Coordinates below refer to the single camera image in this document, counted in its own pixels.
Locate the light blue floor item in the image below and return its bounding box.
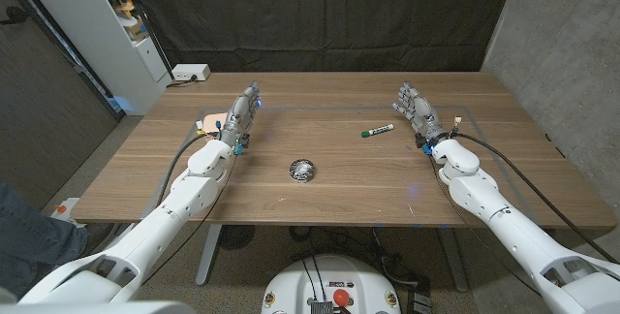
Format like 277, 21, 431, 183
111, 94, 136, 114

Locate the small cardboard box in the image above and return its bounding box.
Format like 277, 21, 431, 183
126, 17, 150, 42

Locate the white marker with green cap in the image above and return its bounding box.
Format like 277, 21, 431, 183
360, 123, 395, 139

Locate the yellow toy figure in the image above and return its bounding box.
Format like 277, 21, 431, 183
115, 0, 137, 18

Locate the round black floor fan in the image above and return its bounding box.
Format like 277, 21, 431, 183
217, 225, 257, 251

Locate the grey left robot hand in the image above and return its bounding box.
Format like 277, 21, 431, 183
220, 80, 263, 148

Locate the person's leg in jeans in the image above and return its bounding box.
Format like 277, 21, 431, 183
0, 181, 89, 300

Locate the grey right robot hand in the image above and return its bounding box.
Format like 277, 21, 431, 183
391, 80, 450, 148

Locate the black backdrop stand pole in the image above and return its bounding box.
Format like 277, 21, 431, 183
113, 0, 175, 80

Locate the white robot torso base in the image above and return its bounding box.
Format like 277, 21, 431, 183
261, 254, 402, 314

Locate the white power strip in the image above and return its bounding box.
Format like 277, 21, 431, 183
171, 63, 212, 82

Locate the round silver glitter compact mirror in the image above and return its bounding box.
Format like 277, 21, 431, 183
289, 158, 317, 183

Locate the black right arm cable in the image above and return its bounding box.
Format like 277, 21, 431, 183
452, 132, 620, 265

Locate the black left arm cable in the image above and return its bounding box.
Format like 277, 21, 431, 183
154, 132, 215, 208

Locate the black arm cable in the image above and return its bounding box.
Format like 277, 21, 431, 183
154, 132, 215, 208
452, 132, 620, 265

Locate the white shelf cabinet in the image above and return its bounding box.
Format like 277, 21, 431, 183
14, 0, 173, 116

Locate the black door handle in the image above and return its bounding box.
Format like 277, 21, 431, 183
0, 6, 29, 25

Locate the black backdrop curtain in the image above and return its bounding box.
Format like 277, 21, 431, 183
120, 0, 519, 74

